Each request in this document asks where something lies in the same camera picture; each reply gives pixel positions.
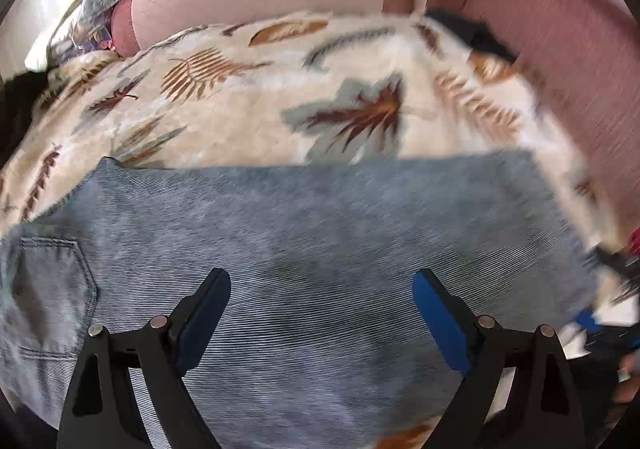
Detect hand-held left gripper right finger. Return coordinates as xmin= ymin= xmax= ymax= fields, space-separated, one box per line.
xmin=412 ymin=268 xmax=587 ymax=449

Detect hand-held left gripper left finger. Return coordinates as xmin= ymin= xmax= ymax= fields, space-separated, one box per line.
xmin=56 ymin=268 xmax=232 ymax=449

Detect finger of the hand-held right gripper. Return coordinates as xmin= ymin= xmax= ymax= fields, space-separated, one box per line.
xmin=572 ymin=309 xmax=640 ymax=366
xmin=587 ymin=246 xmax=640 ymax=304

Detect grey denim pants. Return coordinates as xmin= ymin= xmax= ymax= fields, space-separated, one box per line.
xmin=0 ymin=149 xmax=601 ymax=449

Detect person's right hand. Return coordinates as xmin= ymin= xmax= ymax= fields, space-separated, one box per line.
xmin=612 ymin=366 xmax=640 ymax=406

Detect pink sofa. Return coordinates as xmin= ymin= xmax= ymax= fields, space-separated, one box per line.
xmin=110 ymin=0 xmax=640 ymax=250

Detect cream leaf-print blanket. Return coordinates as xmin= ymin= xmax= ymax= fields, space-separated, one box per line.
xmin=0 ymin=11 xmax=636 ymax=449

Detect small black cloth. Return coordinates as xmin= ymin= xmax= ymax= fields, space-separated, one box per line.
xmin=425 ymin=9 xmax=519 ymax=63

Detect black hanging garment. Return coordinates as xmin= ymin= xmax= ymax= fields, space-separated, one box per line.
xmin=0 ymin=71 xmax=48 ymax=167

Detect colourful printed cloth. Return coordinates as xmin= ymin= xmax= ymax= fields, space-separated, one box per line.
xmin=75 ymin=21 xmax=121 ymax=54

